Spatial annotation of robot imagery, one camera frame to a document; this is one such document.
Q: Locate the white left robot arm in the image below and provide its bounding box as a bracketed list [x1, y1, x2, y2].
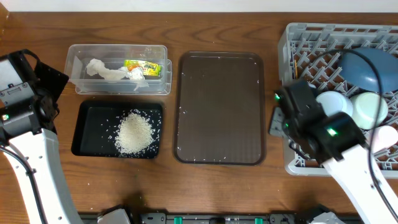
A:
[1, 53, 82, 223]

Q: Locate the light blue bowl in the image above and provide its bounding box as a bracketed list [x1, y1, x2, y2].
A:
[316, 91, 353, 116]

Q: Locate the yellow snack wrapper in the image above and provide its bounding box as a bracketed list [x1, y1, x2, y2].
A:
[124, 60, 162, 77]

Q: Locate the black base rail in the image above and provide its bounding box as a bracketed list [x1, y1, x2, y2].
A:
[130, 213, 306, 224]

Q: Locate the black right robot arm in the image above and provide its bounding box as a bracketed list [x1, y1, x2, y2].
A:
[284, 139, 397, 223]

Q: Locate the brown serving tray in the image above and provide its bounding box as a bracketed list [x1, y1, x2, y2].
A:
[173, 52, 266, 166]

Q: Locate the white tissue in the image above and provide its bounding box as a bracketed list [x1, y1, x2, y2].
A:
[86, 58, 149, 91]

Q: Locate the wooden chopstick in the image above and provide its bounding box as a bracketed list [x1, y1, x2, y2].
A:
[294, 60, 298, 79]

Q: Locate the pile of rice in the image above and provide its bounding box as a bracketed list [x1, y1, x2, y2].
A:
[106, 109, 162, 159]

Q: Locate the light green bowl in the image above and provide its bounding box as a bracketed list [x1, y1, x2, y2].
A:
[349, 92, 381, 130]

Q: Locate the pink cup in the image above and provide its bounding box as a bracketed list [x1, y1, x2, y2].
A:
[368, 126, 398, 153]

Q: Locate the black plastic tray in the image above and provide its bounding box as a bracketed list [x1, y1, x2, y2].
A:
[71, 100, 162, 159]

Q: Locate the clear plastic bin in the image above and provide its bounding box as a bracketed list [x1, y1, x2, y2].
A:
[64, 44, 168, 79]

